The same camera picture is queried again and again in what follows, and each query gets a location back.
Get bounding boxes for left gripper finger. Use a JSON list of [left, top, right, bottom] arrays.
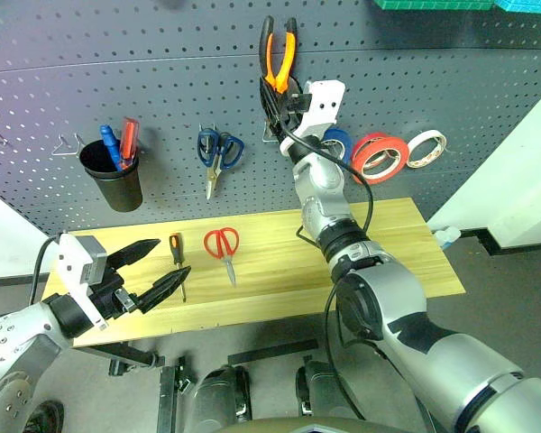
[[105, 238, 162, 272], [137, 265, 193, 315]]

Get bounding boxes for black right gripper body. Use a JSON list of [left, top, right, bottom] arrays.
[[277, 91, 312, 133]]

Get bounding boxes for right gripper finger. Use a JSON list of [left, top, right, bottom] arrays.
[[259, 78, 282, 133], [266, 88, 290, 133]]

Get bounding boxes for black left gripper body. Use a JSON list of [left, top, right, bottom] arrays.
[[87, 268, 143, 319]]

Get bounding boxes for black orange screwdriver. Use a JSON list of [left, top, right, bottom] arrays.
[[169, 233, 188, 302]]

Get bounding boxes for orange black long-nose pliers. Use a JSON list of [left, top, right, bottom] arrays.
[[259, 15, 298, 95]]

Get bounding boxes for wide red tape roll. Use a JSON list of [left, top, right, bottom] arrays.
[[355, 136, 409, 185]]

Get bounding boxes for blue tape roll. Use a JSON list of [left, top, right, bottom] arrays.
[[322, 127, 355, 166]]

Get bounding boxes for black plastic cup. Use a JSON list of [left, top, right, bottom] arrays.
[[78, 139, 144, 213]]

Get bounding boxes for thin red tape roll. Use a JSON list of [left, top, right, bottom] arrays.
[[351, 132, 390, 173]]

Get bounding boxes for grey left robot leg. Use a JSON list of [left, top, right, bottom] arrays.
[[193, 364, 252, 425]]

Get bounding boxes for grey robot leg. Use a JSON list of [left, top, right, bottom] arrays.
[[193, 364, 252, 425], [296, 355, 366, 420]]

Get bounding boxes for black flat strip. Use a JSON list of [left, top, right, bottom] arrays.
[[227, 337, 320, 365]]

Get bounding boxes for white tape roll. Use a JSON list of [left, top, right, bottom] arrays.
[[406, 129, 447, 170]]

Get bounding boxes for grey metal pegboard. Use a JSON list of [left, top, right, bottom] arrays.
[[0, 0, 541, 236]]

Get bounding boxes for green plastic crate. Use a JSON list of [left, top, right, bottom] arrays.
[[371, 0, 497, 13]]

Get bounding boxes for grey right robot leg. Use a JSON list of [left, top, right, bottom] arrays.
[[296, 355, 366, 420]]

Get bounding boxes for clear plastic bottle blue label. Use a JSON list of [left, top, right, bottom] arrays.
[[432, 226, 462, 248]]

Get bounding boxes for grey robot torso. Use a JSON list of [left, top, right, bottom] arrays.
[[234, 417, 416, 433]]

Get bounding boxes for cyan plastic crate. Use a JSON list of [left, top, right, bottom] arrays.
[[495, 0, 541, 14]]

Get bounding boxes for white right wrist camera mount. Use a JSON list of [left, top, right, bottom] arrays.
[[280, 79, 346, 154]]

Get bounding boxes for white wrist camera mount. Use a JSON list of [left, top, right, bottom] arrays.
[[280, 79, 346, 154], [57, 232, 110, 331]]

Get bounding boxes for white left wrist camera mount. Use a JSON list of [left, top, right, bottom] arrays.
[[57, 232, 110, 331]]

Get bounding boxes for red handled scissors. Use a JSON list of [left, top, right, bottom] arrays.
[[202, 227, 241, 288]]

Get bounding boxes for black table frame bracket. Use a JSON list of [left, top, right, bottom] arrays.
[[76, 342, 166, 378]]

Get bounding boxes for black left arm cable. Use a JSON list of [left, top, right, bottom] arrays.
[[26, 233, 67, 310]]

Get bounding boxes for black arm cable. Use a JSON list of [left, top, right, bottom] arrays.
[[279, 128, 374, 420], [26, 233, 67, 310]]

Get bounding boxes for blue handled scissors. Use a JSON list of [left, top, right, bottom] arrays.
[[197, 127, 245, 201]]

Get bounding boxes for black table frame post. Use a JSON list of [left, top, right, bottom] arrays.
[[155, 355, 190, 433]]

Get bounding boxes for blue handled screwdriver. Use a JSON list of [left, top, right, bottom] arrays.
[[99, 124, 123, 172]]

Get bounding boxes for red handled screwdriver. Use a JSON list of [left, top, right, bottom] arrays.
[[118, 116, 141, 171]]

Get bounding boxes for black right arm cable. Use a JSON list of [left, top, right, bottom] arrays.
[[279, 128, 374, 420]]

